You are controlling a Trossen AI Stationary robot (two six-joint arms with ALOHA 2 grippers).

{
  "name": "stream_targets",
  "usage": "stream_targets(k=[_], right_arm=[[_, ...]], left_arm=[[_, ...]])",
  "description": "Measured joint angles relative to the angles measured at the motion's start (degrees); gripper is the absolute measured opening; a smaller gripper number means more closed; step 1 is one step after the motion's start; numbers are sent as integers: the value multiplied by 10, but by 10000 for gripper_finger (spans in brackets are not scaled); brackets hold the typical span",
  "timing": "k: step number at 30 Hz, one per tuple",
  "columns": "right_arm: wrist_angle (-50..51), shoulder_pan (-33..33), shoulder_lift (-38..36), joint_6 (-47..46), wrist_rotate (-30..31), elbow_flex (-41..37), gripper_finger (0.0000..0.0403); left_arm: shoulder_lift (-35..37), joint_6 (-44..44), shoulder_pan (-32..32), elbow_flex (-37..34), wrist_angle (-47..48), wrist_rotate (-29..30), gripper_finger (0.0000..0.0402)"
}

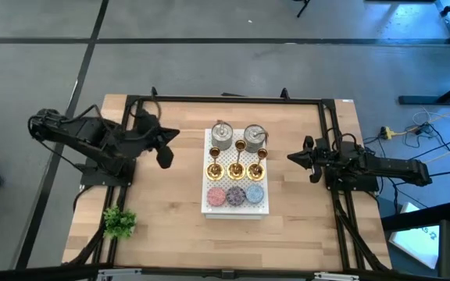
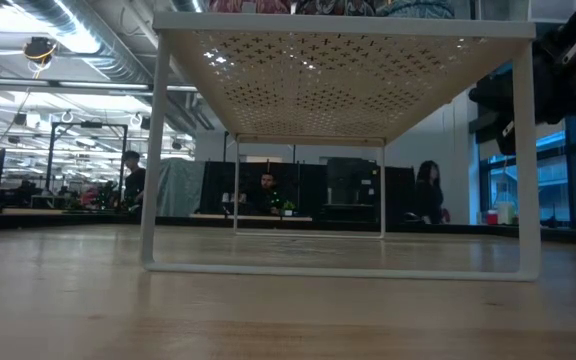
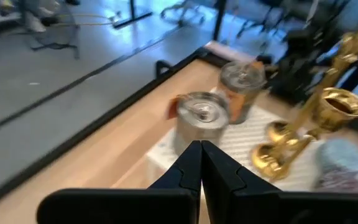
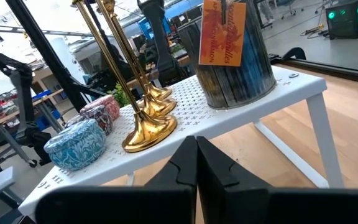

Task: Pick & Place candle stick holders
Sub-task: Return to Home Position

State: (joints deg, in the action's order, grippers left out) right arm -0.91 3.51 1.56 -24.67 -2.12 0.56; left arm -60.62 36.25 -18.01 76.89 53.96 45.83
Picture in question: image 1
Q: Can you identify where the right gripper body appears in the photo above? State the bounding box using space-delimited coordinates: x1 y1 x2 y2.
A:
311 146 345 175

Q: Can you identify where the pink patterned ceramic candle holder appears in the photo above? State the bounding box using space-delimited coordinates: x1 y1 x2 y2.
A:
206 187 227 208

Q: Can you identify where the left gripper cable loop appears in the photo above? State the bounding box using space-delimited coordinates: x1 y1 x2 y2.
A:
129 99 163 122

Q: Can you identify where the thin white cord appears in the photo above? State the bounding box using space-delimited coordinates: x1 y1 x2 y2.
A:
420 136 450 165

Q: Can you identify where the white printed box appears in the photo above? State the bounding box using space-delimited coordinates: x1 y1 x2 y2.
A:
388 201 441 270

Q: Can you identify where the black beam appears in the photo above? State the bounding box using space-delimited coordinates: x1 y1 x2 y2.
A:
380 201 450 232

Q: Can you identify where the silver glass jar candle holder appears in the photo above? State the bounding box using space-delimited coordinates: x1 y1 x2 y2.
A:
209 119 234 151
243 123 269 154

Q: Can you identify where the black cable bundle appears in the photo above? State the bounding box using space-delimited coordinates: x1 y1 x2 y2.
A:
334 194 390 271
63 224 107 266

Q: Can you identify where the tall brass candlestick holder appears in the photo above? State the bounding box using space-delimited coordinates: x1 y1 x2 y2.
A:
227 139 248 182

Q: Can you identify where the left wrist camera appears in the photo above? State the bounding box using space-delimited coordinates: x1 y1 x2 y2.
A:
135 108 160 133

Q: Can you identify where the gripper cable loop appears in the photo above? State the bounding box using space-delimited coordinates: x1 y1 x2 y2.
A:
129 99 163 122
325 132 358 151

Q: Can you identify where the yellow power plug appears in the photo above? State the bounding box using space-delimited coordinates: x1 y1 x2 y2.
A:
380 126 397 141

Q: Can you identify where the black crossbar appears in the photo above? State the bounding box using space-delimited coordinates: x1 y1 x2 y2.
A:
0 261 450 281

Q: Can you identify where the white perforated metal stand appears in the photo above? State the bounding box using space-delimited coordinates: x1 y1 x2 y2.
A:
201 128 271 221

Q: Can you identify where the right gripper cable loop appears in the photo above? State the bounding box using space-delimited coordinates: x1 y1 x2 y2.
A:
325 132 358 151

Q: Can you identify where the purple patterned ceramic candle holder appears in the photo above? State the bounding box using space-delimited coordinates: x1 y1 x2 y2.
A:
226 186 247 207

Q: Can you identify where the small green artificial plant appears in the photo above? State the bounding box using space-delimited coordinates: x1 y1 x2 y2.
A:
102 205 138 240

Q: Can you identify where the grey metal bracket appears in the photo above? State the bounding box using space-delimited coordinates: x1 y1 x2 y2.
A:
96 268 143 281
313 271 361 281

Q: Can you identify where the blue patterned ceramic candle holder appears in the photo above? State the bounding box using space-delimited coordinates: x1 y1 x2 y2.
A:
245 184 266 205

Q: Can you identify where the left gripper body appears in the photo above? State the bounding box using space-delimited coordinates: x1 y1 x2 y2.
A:
130 123 167 155

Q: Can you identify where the black metal table frame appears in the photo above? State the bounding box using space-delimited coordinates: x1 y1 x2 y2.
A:
64 86 392 274

